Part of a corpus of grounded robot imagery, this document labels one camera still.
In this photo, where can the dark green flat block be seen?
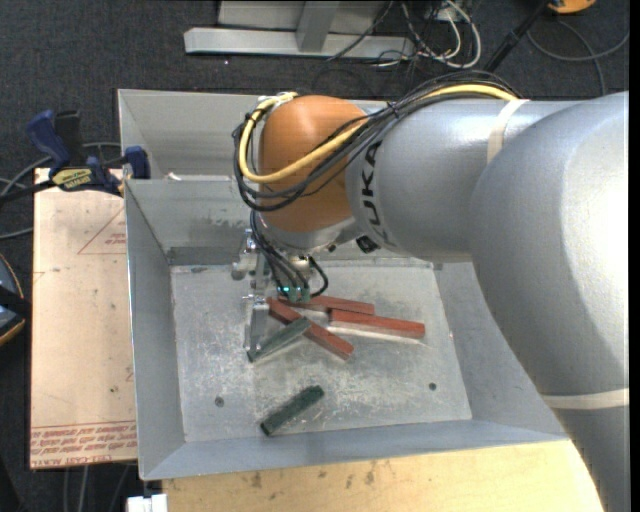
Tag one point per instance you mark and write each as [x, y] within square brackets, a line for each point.
[280, 338]
[292, 409]

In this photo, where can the brown cardboard board, red print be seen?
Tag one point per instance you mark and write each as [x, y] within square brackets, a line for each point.
[80, 320]

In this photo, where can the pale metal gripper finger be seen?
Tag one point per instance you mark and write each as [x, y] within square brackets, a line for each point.
[250, 325]
[262, 325]

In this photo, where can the grey metal bin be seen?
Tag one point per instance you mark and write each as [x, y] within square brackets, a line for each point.
[210, 320]

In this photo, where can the black cylinder on white bracket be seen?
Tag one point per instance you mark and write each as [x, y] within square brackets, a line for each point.
[367, 243]

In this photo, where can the red-brown flat block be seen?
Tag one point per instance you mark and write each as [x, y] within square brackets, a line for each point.
[345, 304]
[380, 324]
[327, 337]

